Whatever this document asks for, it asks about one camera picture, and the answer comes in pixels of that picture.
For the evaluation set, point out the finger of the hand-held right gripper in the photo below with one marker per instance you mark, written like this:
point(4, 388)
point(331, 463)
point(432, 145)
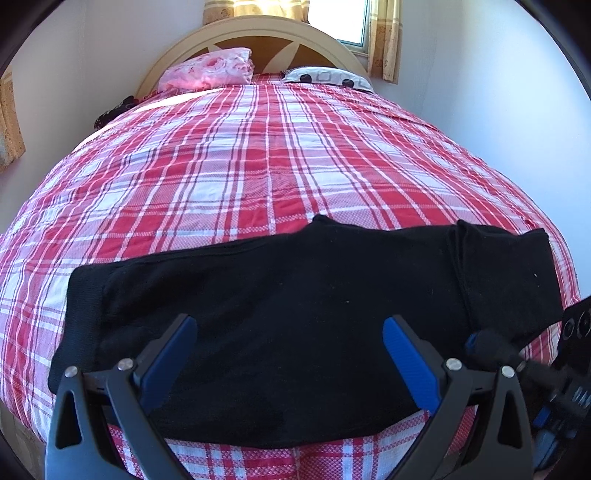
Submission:
point(494, 348)

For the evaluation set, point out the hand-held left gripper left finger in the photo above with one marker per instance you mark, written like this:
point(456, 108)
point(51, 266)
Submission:
point(168, 364)

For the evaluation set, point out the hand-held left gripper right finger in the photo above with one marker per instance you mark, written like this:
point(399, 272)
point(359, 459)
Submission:
point(411, 364)

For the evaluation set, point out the black pants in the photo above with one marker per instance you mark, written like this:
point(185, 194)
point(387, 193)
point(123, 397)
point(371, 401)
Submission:
point(295, 323)

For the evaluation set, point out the red plaid bed sheet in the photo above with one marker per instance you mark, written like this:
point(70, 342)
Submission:
point(258, 166)

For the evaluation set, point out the dark cloth at bedside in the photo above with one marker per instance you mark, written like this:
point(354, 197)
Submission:
point(113, 113)

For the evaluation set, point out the yellow patterned curtain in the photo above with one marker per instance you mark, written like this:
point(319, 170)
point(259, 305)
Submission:
point(249, 8)
point(385, 41)
point(9, 124)

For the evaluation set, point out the pink floral pillow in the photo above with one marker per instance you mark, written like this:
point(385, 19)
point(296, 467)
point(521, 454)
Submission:
point(207, 69)

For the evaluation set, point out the white patterned pillow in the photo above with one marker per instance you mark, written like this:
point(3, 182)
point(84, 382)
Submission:
point(323, 76)

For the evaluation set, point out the cream wooden headboard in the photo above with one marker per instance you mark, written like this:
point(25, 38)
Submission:
point(184, 50)

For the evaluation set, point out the window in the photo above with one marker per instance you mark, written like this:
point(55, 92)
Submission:
point(339, 21)

